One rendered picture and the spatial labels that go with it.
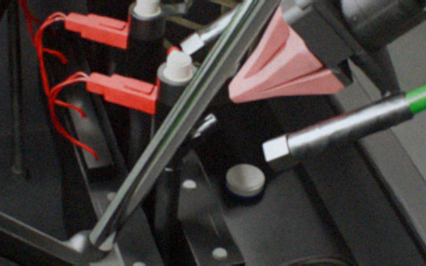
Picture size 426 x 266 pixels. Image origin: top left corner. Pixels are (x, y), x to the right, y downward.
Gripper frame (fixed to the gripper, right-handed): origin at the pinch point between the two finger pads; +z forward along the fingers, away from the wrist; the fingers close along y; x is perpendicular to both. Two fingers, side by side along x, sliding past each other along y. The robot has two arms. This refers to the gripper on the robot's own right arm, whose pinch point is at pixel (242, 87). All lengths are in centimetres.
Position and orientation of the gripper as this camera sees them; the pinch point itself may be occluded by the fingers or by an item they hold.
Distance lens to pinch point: 67.3
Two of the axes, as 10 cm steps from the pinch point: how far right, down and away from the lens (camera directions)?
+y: -6.3, -5.6, -5.3
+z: -7.7, 5.0, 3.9
